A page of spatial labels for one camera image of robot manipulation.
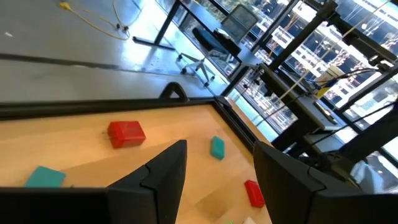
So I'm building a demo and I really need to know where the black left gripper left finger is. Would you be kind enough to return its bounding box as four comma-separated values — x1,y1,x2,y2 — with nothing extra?
105,139,188,224

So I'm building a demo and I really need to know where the black office desk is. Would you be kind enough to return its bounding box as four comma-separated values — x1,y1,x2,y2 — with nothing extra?
132,0,264,68

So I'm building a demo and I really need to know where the red block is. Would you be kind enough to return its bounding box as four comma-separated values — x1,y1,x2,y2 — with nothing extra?
244,179,266,208

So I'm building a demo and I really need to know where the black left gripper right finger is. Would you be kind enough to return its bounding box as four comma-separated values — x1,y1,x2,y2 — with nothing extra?
252,141,363,224

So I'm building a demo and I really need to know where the black side desk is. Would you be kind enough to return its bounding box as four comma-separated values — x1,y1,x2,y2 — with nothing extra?
259,62,346,150

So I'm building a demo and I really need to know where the black table clamp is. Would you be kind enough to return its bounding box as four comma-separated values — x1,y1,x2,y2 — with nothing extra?
159,82,190,102

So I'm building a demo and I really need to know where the red wall charger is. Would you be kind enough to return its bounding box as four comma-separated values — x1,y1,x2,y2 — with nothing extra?
107,120,147,149

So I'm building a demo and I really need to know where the office chair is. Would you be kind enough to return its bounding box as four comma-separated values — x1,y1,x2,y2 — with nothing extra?
176,3,262,88

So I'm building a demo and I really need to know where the small teal block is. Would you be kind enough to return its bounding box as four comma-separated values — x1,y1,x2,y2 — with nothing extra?
210,136,226,161

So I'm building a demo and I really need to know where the black table frame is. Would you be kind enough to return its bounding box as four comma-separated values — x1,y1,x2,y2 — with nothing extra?
0,95,265,153

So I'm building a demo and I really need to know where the teal rectangular block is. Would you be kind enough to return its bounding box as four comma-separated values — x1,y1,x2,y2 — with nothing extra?
24,166,67,189

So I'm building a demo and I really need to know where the yellow floor cable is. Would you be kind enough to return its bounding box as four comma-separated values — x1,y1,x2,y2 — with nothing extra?
58,0,131,41

